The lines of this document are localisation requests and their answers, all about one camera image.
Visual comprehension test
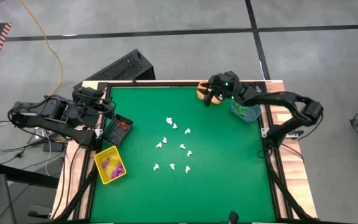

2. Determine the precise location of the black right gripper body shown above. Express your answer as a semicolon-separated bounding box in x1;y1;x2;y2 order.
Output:
208;70;242;100

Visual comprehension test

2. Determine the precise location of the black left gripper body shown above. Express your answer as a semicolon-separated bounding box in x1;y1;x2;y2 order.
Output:
73;86;107;121

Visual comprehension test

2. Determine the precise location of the grey arm base box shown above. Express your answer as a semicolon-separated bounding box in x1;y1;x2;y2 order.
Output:
285;129;304;139

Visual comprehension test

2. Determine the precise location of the yellow plastic tub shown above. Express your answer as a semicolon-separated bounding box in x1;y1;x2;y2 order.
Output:
196;80;226;105

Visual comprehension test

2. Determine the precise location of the black mesh basket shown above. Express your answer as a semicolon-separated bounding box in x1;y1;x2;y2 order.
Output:
100;113;134;147

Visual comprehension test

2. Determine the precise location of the black computer case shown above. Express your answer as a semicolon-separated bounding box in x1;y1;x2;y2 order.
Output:
74;49;157;91

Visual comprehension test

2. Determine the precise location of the blue-grey plastic tub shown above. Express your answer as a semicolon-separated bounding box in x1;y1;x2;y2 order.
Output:
230;100;262;123

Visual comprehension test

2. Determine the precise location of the yellow mesh basket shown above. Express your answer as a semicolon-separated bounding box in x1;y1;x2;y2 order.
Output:
93;145;127;185

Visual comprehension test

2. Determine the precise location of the green table mat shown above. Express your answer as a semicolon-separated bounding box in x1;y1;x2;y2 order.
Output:
90;86;276;223

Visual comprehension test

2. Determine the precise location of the black floor bar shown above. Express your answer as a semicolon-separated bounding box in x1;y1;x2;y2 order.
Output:
0;161;58;189

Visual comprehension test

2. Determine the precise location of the small black object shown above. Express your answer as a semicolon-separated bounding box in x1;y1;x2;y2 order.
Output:
227;211;240;224

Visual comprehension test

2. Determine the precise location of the yellow hanging cable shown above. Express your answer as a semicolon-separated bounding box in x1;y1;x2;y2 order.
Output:
19;0;65;91

